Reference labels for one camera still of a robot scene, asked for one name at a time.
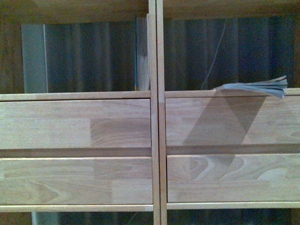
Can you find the right wooden shelf unit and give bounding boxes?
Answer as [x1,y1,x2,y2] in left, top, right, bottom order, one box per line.
[156,0,300,225]

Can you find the wooden shelf unit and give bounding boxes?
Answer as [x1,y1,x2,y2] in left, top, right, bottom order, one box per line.
[0,0,161,225]
[156,0,300,225]

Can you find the left wooden shelf unit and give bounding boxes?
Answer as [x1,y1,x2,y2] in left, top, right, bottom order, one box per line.
[0,0,161,225]

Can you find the upright thin book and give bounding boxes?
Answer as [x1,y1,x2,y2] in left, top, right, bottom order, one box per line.
[135,14,150,91]

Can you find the left upper wooden drawer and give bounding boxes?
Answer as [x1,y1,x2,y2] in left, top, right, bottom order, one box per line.
[0,99,151,149]

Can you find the wooden drawer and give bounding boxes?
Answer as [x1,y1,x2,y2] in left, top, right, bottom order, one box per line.
[0,157,153,205]
[0,99,151,149]
[167,154,300,203]
[165,96,300,147]

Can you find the left lower wooden drawer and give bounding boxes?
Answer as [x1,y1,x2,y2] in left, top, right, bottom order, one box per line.
[0,157,153,205]

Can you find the right upper wooden drawer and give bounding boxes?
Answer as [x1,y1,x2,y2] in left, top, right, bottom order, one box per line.
[165,96,300,147]

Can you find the right lower wooden drawer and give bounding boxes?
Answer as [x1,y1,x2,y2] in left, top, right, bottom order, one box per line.
[167,154,300,203]

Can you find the thin hanging cable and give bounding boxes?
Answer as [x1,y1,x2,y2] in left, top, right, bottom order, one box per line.
[202,18,227,88]

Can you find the grey metal post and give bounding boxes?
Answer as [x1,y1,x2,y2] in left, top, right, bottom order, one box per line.
[21,24,48,93]

